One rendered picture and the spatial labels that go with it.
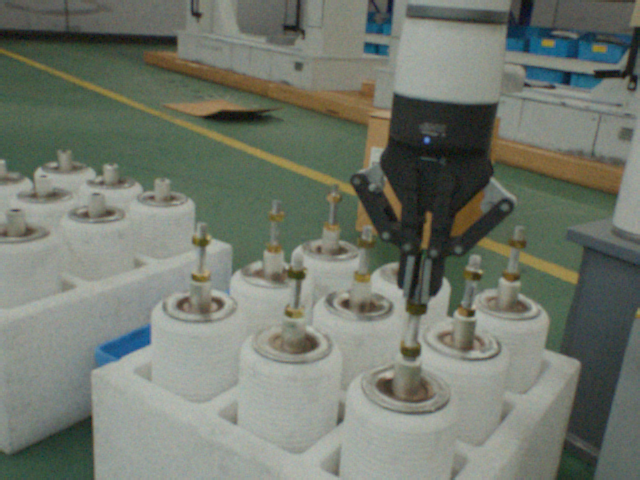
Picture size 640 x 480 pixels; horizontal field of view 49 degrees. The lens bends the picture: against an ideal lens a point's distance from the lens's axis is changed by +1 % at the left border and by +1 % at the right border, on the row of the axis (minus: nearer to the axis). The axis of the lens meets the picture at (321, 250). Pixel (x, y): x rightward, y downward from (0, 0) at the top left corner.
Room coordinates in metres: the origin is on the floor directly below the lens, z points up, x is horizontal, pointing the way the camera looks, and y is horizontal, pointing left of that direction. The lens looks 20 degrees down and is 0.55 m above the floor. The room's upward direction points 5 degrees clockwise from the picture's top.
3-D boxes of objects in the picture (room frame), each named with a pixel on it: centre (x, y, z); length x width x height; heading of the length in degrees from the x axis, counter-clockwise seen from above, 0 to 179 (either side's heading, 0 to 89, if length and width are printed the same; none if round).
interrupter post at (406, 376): (0.51, -0.08, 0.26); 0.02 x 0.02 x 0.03
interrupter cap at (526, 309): (0.71, -0.21, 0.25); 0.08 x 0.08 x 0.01
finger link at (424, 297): (0.51, -0.09, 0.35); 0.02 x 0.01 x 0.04; 159
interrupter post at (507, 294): (0.71, -0.21, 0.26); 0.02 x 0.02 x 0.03
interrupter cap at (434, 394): (0.51, -0.08, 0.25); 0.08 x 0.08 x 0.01
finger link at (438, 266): (0.50, -0.10, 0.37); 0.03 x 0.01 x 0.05; 69
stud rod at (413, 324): (0.51, -0.08, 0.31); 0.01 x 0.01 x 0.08; 30
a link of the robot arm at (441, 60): (0.53, -0.09, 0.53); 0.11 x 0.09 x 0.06; 159
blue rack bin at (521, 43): (6.33, -1.59, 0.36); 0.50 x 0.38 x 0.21; 129
